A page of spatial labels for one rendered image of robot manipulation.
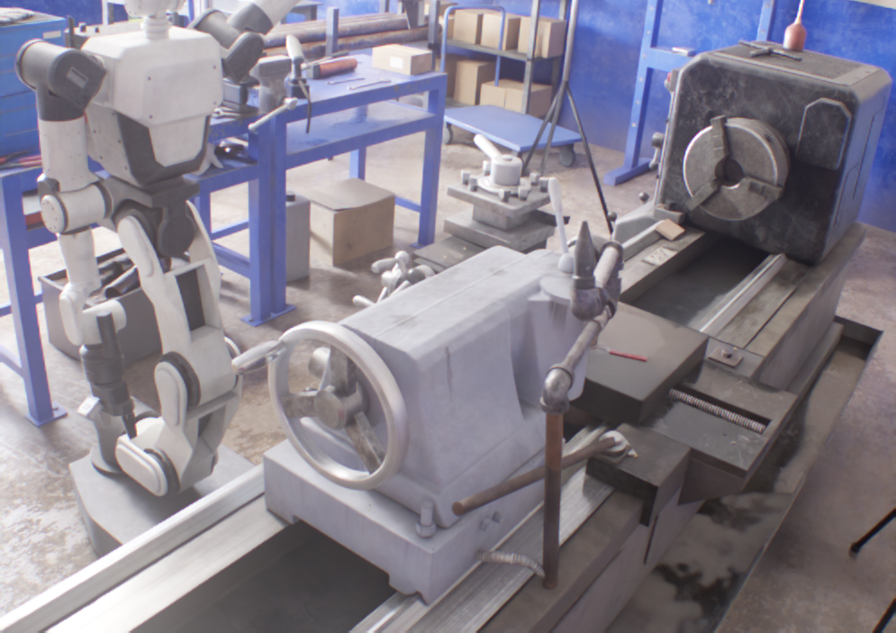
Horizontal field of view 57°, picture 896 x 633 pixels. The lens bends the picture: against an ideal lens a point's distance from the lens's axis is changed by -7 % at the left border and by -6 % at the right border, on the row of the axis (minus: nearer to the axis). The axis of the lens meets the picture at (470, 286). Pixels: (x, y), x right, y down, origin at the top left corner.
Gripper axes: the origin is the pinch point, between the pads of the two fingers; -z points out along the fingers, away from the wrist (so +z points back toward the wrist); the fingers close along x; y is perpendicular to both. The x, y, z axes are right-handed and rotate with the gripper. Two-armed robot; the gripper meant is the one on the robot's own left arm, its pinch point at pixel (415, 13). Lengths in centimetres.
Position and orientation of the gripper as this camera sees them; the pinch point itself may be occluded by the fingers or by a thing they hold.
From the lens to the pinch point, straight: 200.3
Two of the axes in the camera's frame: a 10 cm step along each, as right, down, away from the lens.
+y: 9.8, -0.1, -1.9
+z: -0.9, -9.1, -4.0
